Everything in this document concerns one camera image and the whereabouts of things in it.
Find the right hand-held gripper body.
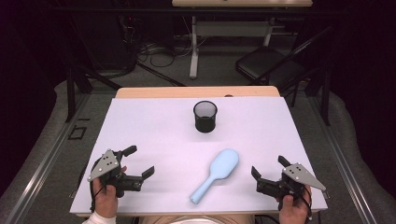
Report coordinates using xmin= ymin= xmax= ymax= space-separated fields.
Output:
xmin=255 ymin=162 xmax=328 ymax=201

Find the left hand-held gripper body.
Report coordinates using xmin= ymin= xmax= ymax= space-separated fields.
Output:
xmin=87 ymin=148 xmax=145 ymax=199

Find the light blue hairbrush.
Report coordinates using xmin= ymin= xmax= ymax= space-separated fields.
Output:
xmin=190 ymin=147 xmax=240 ymax=205

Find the black mesh cup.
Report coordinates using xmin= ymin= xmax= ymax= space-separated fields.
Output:
xmin=192 ymin=100 xmax=219 ymax=133

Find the person's right hand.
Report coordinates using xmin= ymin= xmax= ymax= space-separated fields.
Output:
xmin=277 ymin=185 xmax=313 ymax=224

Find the person's left hand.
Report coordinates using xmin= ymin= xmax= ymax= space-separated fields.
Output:
xmin=92 ymin=166 xmax=128 ymax=218

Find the white table sheet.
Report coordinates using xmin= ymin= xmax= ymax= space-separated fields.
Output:
xmin=69 ymin=96 xmax=329 ymax=215

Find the person's torso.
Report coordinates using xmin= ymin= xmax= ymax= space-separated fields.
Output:
xmin=139 ymin=214 xmax=256 ymax=224

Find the black metal stand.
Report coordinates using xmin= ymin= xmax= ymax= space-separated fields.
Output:
xmin=64 ymin=62 xmax=124 ymax=123
xmin=304 ymin=62 xmax=332 ymax=127

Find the black folding chair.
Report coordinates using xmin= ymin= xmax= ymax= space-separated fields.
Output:
xmin=234 ymin=26 xmax=334 ymax=108

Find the dark equipment box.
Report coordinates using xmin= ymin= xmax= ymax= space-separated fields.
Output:
xmin=73 ymin=12 xmax=138 ymax=71

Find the white-legged desk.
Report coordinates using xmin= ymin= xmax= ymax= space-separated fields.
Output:
xmin=171 ymin=0 xmax=314 ymax=79

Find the black horizontal bar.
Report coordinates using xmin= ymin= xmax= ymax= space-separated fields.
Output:
xmin=46 ymin=7 xmax=344 ymax=14

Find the right hand-held gripper cable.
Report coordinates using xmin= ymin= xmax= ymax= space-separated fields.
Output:
xmin=292 ymin=186 xmax=314 ymax=222

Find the hand-held gripper cable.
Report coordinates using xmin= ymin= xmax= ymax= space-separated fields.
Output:
xmin=89 ymin=180 xmax=108 ymax=213
xmin=292 ymin=186 xmax=314 ymax=222

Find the left hand-held gripper cable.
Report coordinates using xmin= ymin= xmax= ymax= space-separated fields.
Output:
xmin=89 ymin=180 xmax=108 ymax=213

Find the metal floor rail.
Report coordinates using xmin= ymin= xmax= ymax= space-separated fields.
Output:
xmin=6 ymin=92 xmax=92 ymax=224
xmin=306 ymin=96 xmax=377 ymax=224

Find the thick black floor cable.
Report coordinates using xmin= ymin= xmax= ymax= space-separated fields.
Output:
xmin=136 ymin=63 xmax=187 ymax=88

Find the bundle of floor cables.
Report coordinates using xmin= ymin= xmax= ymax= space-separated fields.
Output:
xmin=136 ymin=40 xmax=194 ymax=69

